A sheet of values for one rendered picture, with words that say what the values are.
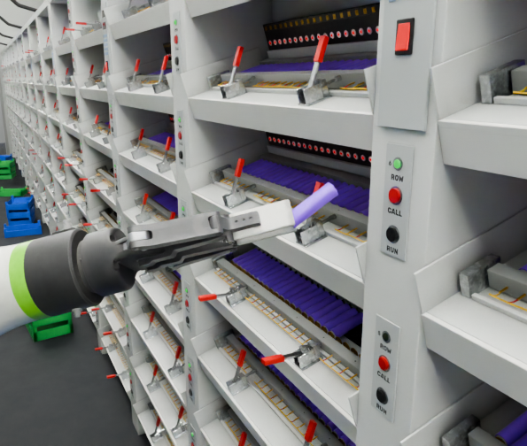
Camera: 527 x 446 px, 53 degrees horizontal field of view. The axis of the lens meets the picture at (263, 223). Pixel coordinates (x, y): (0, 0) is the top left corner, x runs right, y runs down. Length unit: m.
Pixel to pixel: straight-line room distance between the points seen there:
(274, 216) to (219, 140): 0.61
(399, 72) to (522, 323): 0.27
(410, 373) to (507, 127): 0.29
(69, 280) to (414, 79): 0.41
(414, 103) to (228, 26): 0.69
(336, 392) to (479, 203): 0.35
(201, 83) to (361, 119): 0.58
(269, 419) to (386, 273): 0.54
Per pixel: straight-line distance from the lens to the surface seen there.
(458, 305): 0.59
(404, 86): 0.57
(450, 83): 0.54
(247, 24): 1.20
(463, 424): 0.70
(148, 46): 1.85
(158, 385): 1.93
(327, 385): 0.81
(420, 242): 0.57
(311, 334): 0.88
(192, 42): 1.15
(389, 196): 0.58
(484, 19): 0.58
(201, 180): 1.17
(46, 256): 0.62
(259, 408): 1.11
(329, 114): 0.68
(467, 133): 0.52
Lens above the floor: 1.33
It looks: 15 degrees down
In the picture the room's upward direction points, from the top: straight up
